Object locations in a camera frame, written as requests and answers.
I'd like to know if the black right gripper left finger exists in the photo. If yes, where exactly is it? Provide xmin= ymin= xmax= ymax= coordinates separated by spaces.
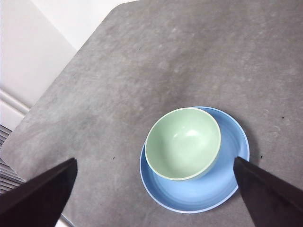
xmin=0 ymin=157 xmax=78 ymax=227

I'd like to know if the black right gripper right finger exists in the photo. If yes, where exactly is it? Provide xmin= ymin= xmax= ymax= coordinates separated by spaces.
xmin=233 ymin=156 xmax=303 ymax=227

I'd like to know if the blue round plate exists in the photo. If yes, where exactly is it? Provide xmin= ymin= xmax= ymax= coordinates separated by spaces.
xmin=139 ymin=105 xmax=250 ymax=212

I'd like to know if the green ribbed bowl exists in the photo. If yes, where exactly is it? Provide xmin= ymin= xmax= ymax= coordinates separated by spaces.
xmin=144 ymin=107 xmax=222 ymax=182

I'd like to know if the grey ribbed panel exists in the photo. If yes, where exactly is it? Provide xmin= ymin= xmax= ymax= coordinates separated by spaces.
xmin=0 ymin=124 xmax=26 ymax=195

